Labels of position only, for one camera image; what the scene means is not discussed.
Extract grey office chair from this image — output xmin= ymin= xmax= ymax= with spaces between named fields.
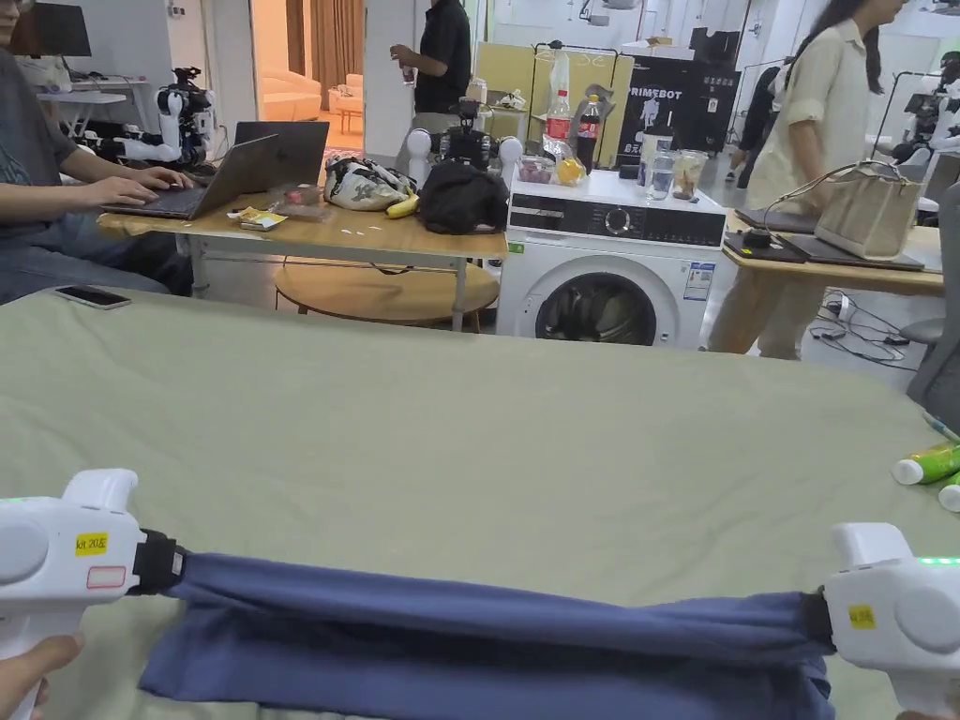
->
xmin=899 ymin=179 xmax=960 ymax=443

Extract wooden table with beige bag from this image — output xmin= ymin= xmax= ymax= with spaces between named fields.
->
xmin=721 ymin=160 xmax=946 ymax=297

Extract black printed crate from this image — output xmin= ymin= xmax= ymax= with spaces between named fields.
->
xmin=621 ymin=28 xmax=743 ymax=160

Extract wooden table with laptop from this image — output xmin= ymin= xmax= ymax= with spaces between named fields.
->
xmin=97 ymin=119 xmax=513 ymax=333

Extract white washing machine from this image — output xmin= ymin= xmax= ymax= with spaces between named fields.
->
xmin=494 ymin=89 xmax=730 ymax=353

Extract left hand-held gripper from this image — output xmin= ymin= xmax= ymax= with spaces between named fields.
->
xmin=0 ymin=468 xmax=188 ymax=663

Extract black clothes rack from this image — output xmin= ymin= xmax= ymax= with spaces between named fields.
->
xmin=531 ymin=40 xmax=625 ymax=151

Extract person's left hand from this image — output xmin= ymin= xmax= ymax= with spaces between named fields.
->
xmin=0 ymin=632 xmax=86 ymax=720

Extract round low wooden table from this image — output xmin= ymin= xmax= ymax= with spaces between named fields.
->
xmin=273 ymin=262 xmax=502 ymax=333

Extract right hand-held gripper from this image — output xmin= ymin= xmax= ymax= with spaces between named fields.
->
xmin=798 ymin=522 xmax=960 ymax=718

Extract black floor cables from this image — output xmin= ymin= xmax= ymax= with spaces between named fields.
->
xmin=816 ymin=291 xmax=910 ymax=363

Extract dark blue garment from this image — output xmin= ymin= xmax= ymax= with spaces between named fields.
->
xmin=138 ymin=550 xmax=837 ymax=720

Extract black phone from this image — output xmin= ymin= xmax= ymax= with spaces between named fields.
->
xmin=53 ymin=284 xmax=133 ymax=311

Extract white desk with monitor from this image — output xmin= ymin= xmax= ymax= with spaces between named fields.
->
xmin=14 ymin=0 xmax=155 ymax=140

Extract bed with pale green sheet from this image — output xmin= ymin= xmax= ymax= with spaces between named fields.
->
xmin=0 ymin=288 xmax=960 ymax=720

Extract white robot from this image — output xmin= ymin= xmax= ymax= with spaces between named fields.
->
xmin=891 ymin=36 xmax=960 ymax=168
xmin=96 ymin=66 xmax=220 ymax=168

